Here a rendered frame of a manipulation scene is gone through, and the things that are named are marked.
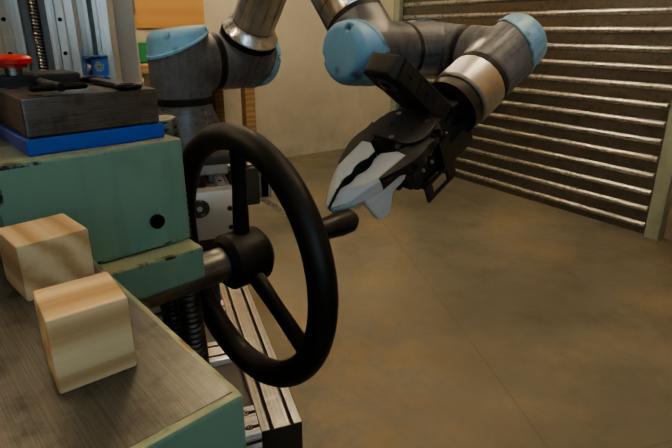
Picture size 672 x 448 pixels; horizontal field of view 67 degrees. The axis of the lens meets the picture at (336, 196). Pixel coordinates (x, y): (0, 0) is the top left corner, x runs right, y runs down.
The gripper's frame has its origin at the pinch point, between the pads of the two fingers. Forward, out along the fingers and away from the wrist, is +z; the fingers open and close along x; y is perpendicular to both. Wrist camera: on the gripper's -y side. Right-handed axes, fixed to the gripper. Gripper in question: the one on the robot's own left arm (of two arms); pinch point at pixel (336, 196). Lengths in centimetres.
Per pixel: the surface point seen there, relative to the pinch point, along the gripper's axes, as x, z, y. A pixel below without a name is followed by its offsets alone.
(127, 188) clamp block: 3.4, 15.0, -12.5
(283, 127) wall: 299, -151, 180
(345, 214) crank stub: -2.5, 1.3, 0.3
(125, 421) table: -18.1, 23.0, -15.7
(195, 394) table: -18.5, 20.6, -14.5
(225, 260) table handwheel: 6.2, 11.4, 1.9
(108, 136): 4.7, 13.6, -16.2
